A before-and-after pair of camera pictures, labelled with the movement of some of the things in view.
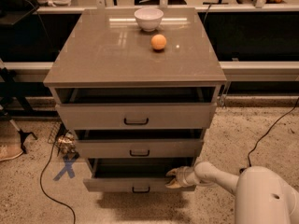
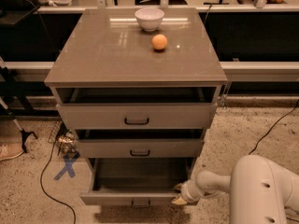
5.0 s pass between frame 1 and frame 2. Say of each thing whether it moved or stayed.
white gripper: moved
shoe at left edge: stayed
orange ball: stayed
